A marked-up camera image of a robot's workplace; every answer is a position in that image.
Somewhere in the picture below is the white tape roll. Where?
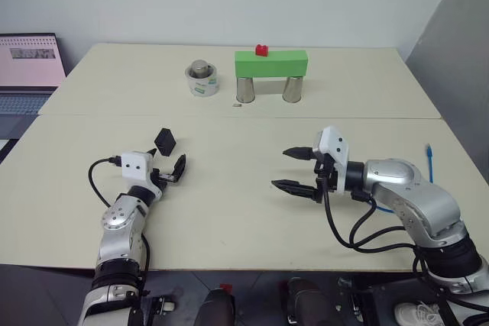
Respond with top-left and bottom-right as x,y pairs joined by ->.
184,62 -> 220,99

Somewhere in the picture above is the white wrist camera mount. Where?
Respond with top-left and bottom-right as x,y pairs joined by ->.
120,150 -> 162,195
312,125 -> 351,192

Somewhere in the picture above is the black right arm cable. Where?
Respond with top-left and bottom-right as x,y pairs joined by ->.
322,183 -> 425,277

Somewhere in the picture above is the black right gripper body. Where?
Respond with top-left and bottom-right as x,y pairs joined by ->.
313,151 -> 338,204

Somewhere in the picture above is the open laptop computer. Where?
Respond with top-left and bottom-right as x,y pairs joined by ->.
0,32 -> 68,140

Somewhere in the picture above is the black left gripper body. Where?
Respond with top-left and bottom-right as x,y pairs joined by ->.
152,168 -> 181,189

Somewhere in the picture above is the blue Ethernet cable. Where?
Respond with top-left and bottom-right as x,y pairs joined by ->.
375,144 -> 436,215

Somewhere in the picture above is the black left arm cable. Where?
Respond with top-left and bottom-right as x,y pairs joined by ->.
88,155 -> 124,209

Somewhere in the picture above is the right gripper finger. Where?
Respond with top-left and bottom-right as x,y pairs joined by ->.
281,146 -> 316,162
270,179 -> 319,199

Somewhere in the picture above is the black metal bracket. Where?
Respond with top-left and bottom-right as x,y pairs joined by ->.
140,294 -> 177,321

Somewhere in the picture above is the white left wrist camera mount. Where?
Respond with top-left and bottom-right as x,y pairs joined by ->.
120,150 -> 162,195

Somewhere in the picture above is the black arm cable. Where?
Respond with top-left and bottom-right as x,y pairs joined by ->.
322,183 -> 425,277
88,155 -> 124,209

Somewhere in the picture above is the green rectangular block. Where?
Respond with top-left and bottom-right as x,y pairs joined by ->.
234,50 -> 309,80

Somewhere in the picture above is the silver metal cup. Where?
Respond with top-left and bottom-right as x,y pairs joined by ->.
235,76 -> 257,104
281,75 -> 304,103

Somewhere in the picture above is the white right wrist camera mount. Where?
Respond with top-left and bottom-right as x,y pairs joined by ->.
312,125 -> 351,192

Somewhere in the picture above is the black metal frame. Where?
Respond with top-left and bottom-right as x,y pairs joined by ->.
337,275 -> 398,325

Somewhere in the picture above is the silver metal weight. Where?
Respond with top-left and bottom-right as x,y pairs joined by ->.
190,59 -> 213,80

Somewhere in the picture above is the small black box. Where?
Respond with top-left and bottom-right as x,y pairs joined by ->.
154,127 -> 179,157

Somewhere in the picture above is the dark rounded shape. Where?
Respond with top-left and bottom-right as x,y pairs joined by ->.
199,286 -> 236,326
285,277 -> 332,326

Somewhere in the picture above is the white sneaker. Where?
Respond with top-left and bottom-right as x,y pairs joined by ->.
393,300 -> 441,326

